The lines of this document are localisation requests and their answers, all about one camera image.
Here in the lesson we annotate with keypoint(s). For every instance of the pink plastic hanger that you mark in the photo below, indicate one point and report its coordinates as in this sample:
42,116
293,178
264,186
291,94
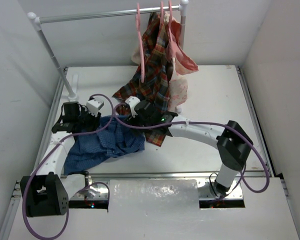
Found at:
137,24

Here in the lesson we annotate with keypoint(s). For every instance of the white foam front panel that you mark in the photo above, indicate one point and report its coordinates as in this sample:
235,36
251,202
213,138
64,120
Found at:
169,210

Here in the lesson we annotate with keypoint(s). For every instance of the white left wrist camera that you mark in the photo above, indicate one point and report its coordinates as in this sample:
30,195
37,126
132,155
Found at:
94,105

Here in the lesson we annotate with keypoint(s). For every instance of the cream pink floral shirt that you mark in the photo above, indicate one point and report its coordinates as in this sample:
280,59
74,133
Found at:
178,83

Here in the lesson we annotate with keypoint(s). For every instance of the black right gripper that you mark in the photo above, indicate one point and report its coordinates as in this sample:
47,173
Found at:
133,120

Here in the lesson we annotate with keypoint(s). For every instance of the red plaid shirt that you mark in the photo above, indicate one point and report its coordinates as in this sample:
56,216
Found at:
155,88

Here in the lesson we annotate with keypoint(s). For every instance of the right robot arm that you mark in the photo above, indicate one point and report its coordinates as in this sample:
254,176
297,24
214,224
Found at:
232,149

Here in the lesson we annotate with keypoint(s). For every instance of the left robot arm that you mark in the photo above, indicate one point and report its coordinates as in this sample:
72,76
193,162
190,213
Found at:
44,191

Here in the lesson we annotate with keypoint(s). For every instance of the pink hanger with floral shirt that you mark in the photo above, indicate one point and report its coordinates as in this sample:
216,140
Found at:
173,50

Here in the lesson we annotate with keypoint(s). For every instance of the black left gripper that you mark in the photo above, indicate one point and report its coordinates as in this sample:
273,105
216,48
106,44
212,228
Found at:
89,120

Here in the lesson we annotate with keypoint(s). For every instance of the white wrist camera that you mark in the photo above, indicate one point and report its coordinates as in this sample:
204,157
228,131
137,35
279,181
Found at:
132,102
94,105

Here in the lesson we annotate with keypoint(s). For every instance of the blue checked shirt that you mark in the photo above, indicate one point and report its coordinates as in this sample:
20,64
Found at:
90,150

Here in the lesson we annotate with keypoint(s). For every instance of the white metal clothes rack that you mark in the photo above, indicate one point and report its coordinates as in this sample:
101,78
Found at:
37,23

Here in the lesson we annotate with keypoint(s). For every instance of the pink hanger with plaid shirt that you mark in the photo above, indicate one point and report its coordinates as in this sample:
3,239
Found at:
162,16

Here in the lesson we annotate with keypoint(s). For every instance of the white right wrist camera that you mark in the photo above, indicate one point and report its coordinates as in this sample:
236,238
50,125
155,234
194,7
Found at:
132,102

